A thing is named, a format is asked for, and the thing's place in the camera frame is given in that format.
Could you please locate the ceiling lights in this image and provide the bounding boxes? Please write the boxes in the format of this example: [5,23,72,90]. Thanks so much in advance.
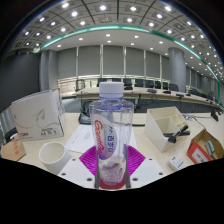
[13,1,214,51]

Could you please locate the clear plastic water bottle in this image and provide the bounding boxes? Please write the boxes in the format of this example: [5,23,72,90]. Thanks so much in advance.
[88,81,135,187]

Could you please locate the white printed paper sheet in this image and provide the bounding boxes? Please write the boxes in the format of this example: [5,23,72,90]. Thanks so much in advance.
[64,124,138,154]

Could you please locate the white desk organizer box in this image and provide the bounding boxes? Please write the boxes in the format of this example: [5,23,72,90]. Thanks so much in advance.
[144,106,191,153]

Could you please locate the white ceramic mug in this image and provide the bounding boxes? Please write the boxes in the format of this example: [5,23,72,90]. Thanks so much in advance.
[38,141,72,176]

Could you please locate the flat brown cardboard envelope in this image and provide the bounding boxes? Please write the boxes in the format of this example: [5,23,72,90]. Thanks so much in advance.
[0,138,27,162]

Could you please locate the black desk phone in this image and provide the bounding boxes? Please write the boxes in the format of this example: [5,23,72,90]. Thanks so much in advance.
[78,99,98,126]

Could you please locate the row of black chairs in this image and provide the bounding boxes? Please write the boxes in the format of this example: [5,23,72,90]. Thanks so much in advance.
[74,77,181,93]

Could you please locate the white paper ream box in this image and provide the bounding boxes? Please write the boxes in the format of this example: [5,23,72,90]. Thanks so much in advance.
[9,88,66,142]

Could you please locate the red-edged open cardboard box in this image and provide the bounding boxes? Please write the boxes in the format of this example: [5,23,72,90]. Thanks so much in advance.
[186,128,224,165]

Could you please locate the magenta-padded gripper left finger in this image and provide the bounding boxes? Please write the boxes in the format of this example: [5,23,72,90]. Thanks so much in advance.
[57,144,100,189]

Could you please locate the black handheld tool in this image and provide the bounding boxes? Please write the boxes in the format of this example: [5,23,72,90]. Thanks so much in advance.
[163,124,191,144]

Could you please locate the long curved conference desk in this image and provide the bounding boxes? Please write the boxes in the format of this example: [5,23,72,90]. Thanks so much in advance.
[74,87,224,114]

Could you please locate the white remote control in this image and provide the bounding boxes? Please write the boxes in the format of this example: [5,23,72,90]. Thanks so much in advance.
[168,155,188,173]

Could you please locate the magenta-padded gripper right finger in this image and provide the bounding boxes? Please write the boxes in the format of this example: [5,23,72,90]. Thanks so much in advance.
[125,144,167,188]

